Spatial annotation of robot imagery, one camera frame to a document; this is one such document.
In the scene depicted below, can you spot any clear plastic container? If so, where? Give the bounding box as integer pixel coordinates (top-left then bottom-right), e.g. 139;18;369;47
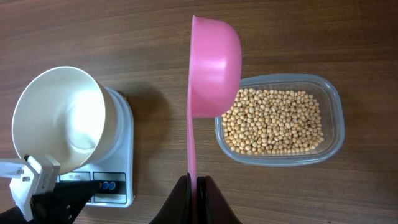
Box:
215;73;345;167

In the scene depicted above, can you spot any pink plastic scoop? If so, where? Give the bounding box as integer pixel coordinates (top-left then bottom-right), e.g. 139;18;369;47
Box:
187;16;242;191

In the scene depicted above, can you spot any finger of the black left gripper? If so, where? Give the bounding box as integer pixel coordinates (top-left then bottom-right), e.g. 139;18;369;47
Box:
30;180;101;224

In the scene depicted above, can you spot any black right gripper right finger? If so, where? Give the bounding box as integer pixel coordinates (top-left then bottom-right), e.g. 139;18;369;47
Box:
197;176;242;224

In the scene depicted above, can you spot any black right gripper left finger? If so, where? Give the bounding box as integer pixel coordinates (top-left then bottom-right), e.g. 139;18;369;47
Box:
150;174;192;224

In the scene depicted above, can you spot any white digital kitchen scale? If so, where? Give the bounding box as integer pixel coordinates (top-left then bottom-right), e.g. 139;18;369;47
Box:
57;88;134;208

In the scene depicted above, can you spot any pile of soybeans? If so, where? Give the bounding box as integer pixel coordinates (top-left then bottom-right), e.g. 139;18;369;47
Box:
221;88;324;156

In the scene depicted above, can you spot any white bowl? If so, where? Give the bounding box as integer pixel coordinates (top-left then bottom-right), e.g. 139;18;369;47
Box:
12;67;118;174

